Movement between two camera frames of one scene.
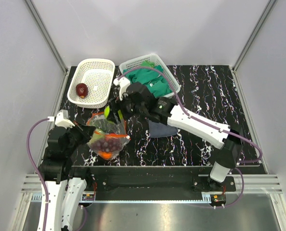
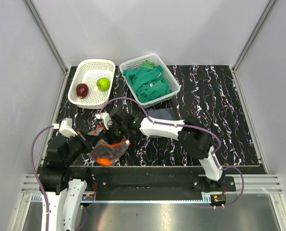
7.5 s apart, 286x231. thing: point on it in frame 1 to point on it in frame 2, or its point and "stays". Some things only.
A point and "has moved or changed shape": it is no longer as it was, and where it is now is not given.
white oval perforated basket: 97,74 stays
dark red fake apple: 82,90 stays
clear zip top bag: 109,137 has moved or changed shape
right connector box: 218,199 stays
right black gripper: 114,104 to 107,135
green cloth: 155,81 stays
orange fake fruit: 105,155 to 103,161
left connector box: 87,197 stays
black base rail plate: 152,179 stays
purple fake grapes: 107,144 has moved or changed shape
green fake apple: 107,111 to 103,83
